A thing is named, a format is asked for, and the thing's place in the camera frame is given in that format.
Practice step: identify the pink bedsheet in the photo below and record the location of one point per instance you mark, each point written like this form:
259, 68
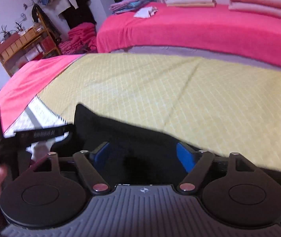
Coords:
31, 79

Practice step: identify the white sheet with black trim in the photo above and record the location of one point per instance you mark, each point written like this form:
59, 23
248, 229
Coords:
41, 114

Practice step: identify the wooden shelf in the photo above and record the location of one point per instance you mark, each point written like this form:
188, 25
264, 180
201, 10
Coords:
24, 47

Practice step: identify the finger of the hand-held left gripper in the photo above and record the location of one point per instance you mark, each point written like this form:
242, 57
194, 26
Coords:
44, 134

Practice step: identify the yellow quilted blanket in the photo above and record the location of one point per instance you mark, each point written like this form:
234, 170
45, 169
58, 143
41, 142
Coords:
180, 91

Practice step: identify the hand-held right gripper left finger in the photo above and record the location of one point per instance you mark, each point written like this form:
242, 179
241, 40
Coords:
100, 153

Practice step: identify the stack of folded purple cloths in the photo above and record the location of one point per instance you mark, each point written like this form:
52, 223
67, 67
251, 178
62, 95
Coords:
128, 5

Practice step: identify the pink bedspread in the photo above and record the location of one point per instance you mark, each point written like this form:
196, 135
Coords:
192, 29

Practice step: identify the folded cream blanket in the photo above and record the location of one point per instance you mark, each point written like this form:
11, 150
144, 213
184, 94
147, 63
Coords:
191, 2

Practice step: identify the black hanging bag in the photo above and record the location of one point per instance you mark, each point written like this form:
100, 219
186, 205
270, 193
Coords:
35, 13

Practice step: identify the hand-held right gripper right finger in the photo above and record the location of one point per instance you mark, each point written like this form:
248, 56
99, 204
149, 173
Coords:
183, 156

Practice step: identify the black pants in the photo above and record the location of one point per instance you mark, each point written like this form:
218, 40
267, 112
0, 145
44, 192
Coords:
135, 140

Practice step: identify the white crumpled cloth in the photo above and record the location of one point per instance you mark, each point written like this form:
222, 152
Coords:
145, 12

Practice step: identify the pile of pink towels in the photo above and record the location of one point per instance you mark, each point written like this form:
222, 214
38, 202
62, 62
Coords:
79, 38

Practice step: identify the black hanging coat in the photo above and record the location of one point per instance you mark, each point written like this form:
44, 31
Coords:
79, 2

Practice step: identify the red storage box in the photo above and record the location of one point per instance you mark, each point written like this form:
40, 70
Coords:
47, 44

